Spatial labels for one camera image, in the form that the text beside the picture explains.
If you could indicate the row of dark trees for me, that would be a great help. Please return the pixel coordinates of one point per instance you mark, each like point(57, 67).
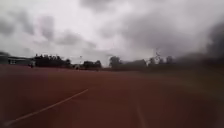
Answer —
point(116, 62)

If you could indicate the low long building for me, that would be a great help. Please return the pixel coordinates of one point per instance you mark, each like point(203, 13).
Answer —
point(16, 60)

